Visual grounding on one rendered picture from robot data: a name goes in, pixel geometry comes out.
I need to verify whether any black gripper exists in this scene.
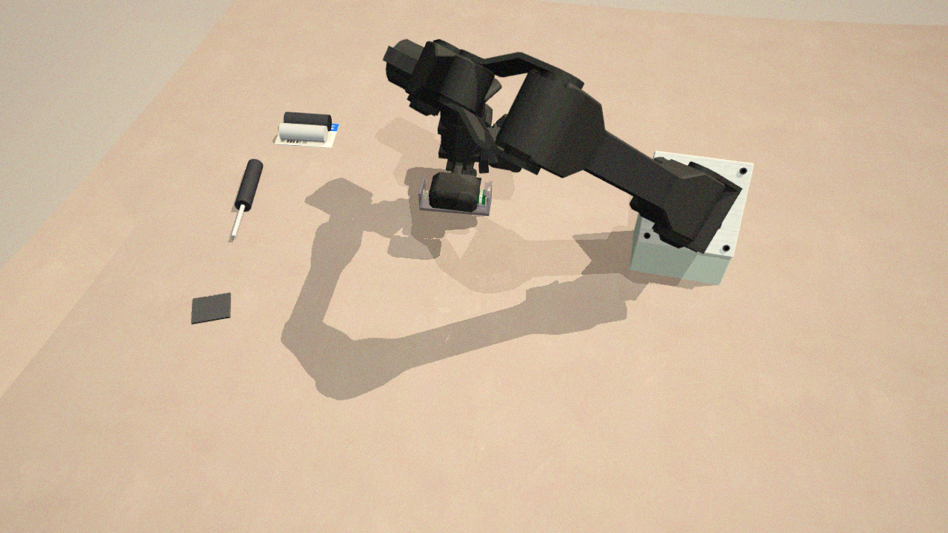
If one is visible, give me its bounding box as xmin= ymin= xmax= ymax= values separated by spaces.
xmin=429 ymin=117 xmax=481 ymax=212

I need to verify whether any dark grey flat panel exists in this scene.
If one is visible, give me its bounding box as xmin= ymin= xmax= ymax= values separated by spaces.
xmin=192 ymin=293 xmax=231 ymax=324

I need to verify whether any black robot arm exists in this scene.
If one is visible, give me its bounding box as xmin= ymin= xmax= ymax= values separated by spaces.
xmin=382 ymin=38 xmax=742 ymax=254

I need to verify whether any black screwdriver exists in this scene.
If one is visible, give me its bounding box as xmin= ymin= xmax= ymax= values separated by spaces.
xmin=231 ymin=159 xmax=263 ymax=238

